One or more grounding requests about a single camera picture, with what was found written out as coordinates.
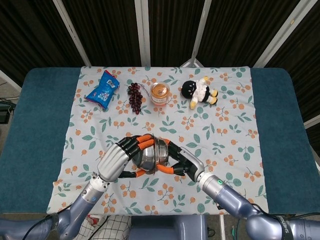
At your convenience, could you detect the clear jar with orange lid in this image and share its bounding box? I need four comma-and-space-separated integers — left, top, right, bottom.
149, 81, 171, 107

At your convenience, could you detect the blue snack bag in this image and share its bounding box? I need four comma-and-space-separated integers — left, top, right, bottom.
84, 69, 121, 110

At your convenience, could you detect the floral print tablecloth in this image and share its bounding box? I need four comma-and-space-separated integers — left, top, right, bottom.
46, 65, 270, 216

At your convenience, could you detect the dark red grape bunch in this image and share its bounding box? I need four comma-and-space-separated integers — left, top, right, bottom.
127, 82, 151, 116

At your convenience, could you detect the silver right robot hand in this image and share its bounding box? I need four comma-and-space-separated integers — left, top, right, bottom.
156, 139, 206, 183

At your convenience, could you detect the white frame post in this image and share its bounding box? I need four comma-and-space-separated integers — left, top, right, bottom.
0, 69, 22, 92
179, 0, 213, 68
134, 0, 152, 68
303, 116, 320, 130
52, 0, 92, 67
252, 0, 315, 68

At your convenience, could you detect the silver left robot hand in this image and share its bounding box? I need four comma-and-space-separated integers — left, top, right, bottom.
96, 134, 156, 181

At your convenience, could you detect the black and white plush doll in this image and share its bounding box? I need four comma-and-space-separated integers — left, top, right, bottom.
181, 76, 219, 110

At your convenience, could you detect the grey blue robot torso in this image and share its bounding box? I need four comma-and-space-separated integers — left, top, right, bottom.
128, 214, 208, 240

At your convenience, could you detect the black box with cables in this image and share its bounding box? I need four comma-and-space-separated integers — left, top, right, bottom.
0, 98, 17, 125

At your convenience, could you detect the black white checked bag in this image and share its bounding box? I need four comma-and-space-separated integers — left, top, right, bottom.
74, 214, 133, 240

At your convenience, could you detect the teal table cover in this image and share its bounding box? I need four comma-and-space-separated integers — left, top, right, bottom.
0, 66, 320, 215

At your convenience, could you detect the metal bowl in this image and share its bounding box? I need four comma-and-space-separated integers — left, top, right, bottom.
153, 136, 174, 168
131, 136, 163, 175

